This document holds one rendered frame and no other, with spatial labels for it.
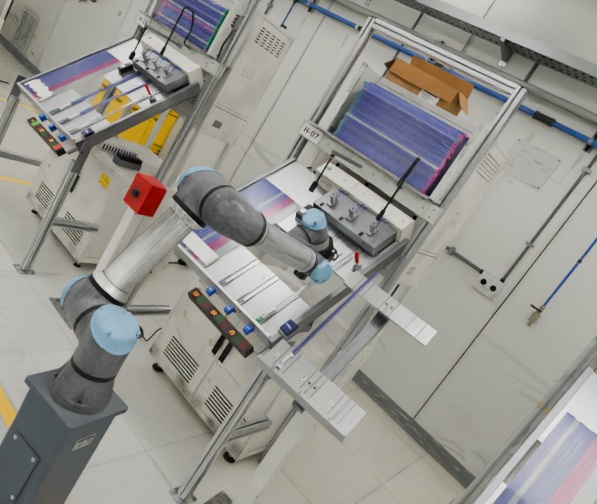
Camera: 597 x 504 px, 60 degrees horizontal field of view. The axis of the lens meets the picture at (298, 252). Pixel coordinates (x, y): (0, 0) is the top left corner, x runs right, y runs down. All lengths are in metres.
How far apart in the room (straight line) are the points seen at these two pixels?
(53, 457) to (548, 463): 1.32
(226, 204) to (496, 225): 2.48
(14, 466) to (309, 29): 3.83
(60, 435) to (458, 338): 2.66
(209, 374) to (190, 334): 0.21
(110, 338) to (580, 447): 1.35
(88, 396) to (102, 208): 1.76
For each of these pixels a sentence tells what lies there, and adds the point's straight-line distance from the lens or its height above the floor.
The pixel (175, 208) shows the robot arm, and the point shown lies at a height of 1.05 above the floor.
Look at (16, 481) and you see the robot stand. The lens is 1.54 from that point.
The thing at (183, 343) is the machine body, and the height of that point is 0.24.
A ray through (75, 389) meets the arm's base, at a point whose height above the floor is 0.60.
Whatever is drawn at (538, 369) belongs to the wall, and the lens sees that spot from 3.46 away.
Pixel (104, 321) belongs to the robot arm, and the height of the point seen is 0.78.
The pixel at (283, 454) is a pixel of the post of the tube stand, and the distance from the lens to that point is 1.90.
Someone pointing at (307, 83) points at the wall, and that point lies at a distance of 4.38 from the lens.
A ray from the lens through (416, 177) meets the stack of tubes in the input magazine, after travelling 2.07.
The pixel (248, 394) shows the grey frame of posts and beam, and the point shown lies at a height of 0.51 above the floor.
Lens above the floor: 1.43
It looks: 14 degrees down
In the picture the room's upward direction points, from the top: 32 degrees clockwise
